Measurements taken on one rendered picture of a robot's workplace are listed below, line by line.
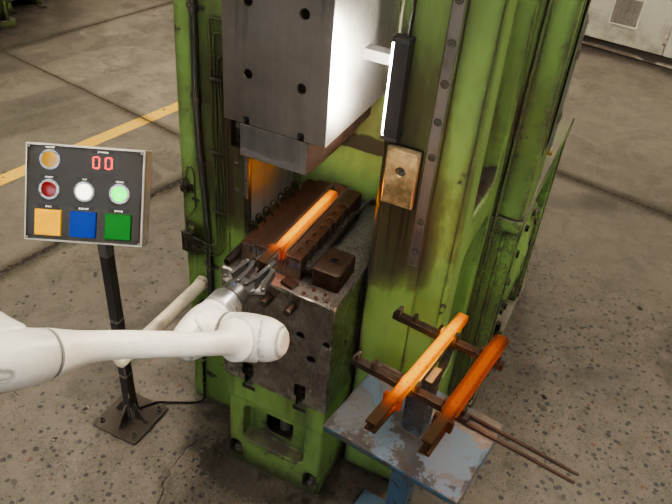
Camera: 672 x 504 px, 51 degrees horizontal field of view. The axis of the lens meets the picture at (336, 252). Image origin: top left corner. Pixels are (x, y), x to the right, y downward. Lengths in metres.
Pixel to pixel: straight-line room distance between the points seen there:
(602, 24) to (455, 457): 5.53
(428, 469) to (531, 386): 1.38
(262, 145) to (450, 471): 0.97
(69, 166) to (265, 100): 0.65
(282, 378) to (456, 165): 0.89
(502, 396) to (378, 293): 1.13
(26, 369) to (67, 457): 1.52
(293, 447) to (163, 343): 1.15
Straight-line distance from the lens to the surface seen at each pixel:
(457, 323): 1.86
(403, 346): 2.22
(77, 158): 2.15
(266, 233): 2.10
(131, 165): 2.11
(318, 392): 2.22
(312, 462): 2.51
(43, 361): 1.37
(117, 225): 2.12
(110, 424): 2.90
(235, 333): 1.60
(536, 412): 3.09
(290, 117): 1.78
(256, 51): 1.77
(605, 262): 4.05
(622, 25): 6.94
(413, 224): 1.94
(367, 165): 2.33
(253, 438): 2.61
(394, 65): 1.73
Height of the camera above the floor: 2.22
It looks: 37 degrees down
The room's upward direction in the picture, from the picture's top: 5 degrees clockwise
